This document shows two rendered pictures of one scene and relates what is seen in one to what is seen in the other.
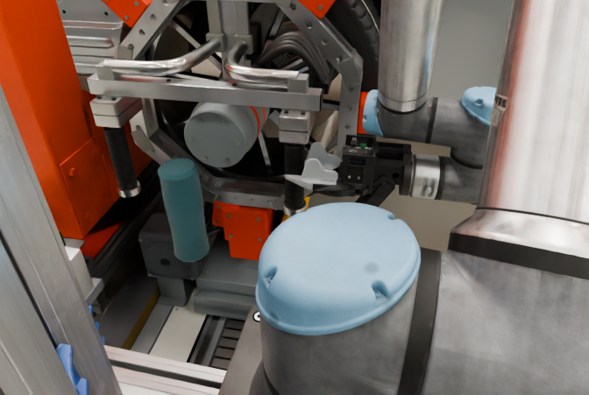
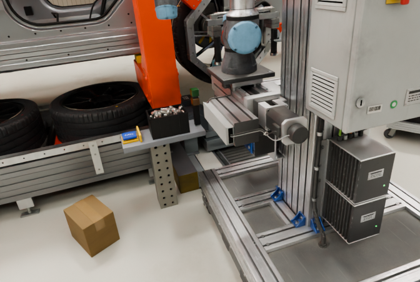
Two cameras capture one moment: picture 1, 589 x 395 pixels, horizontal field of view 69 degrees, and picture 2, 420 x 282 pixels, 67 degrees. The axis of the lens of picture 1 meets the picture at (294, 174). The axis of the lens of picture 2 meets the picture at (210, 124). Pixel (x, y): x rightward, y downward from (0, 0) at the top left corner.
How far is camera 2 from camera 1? 1.42 m
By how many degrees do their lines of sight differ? 26
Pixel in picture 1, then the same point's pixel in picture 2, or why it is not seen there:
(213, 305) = (216, 142)
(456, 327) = not seen: hidden behind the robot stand
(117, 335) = (187, 164)
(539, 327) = not seen: hidden behind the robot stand
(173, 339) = (207, 161)
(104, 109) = (217, 29)
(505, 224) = not seen: outside the picture
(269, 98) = (265, 15)
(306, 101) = (275, 14)
